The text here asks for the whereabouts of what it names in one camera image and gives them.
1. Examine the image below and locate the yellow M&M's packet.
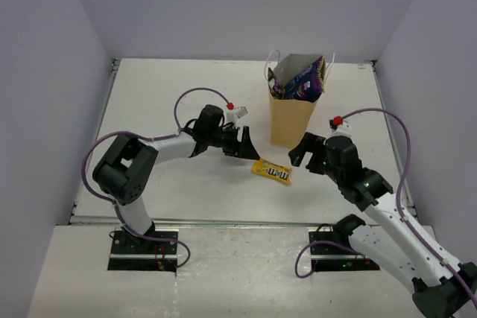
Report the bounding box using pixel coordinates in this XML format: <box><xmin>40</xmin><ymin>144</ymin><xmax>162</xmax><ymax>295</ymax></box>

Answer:
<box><xmin>252</xmin><ymin>158</ymin><xmax>291</xmax><ymax>185</ymax></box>

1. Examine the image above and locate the blue purple snack bag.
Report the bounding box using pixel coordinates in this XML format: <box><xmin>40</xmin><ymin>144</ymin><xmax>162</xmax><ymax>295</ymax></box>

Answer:
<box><xmin>282</xmin><ymin>54</ymin><xmax>326</xmax><ymax>103</ymax></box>

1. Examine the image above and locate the purple M&M's packet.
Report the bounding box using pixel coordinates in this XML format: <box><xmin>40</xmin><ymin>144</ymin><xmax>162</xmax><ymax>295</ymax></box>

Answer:
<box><xmin>267</xmin><ymin>68</ymin><xmax>285</xmax><ymax>100</ymax></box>

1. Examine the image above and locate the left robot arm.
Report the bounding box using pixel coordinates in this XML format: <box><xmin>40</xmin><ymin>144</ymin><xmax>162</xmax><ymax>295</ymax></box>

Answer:
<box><xmin>92</xmin><ymin>104</ymin><xmax>259</xmax><ymax>253</ymax></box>

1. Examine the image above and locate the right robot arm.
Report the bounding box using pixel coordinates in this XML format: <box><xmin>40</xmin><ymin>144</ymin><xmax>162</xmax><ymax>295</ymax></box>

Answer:
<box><xmin>288</xmin><ymin>133</ymin><xmax>476</xmax><ymax>317</ymax></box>

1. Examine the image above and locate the brown paper bag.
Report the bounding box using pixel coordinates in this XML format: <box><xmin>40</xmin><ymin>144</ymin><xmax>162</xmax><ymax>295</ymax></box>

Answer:
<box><xmin>264</xmin><ymin>54</ymin><xmax>334</xmax><ymax>148</ymax></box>

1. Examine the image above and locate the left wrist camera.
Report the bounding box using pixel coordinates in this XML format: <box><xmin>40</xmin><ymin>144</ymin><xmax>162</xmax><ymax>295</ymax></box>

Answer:
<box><xmin>225</xmin><ymin>106</ymin><xmax>248</xmax><ymax>127</ymax></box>

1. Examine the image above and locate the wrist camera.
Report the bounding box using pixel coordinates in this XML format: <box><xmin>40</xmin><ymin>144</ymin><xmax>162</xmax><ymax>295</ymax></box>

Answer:
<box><xmin>225</xmin><ymin>106</ymin><xmax>248</xmax><ymax>127</ymax></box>
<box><xmin>329</xmin><ymin>116</ymin><xmax>353</xmax><ymax>138</ymax></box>

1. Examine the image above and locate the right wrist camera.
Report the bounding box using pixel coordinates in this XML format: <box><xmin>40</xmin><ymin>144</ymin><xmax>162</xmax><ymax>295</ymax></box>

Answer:
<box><xmin>329</xmin><ymin>116</ymin><xmax>353</xmax><ymax>138</ymax></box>

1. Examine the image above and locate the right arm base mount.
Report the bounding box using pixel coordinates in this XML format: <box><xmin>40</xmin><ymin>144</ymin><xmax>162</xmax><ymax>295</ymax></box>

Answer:
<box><xmin>294</xmin><ymin>214</ymin><xmax>380</xmax><ymax>279</ymax></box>

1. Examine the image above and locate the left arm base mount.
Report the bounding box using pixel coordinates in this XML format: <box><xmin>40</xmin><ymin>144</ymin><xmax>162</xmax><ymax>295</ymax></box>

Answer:
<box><xmin>107</xmin><ymin>229</ymin><xmax>191</xmax><ymax>273</ymax></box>

